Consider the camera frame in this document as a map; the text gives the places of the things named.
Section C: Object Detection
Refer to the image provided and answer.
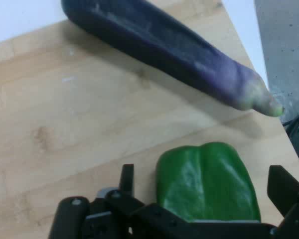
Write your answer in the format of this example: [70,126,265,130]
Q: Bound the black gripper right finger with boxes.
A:
[267,165,299,239]

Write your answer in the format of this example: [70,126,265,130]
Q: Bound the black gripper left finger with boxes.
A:
[48,163,146,239]

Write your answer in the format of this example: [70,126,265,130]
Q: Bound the green bell pepper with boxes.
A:
[155,141,262,223]

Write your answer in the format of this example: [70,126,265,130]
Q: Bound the wooden cutting board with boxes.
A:
[0,0,299,239]

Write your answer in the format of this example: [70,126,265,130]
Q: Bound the long purple eggplant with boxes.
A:
[60,0,286,118]

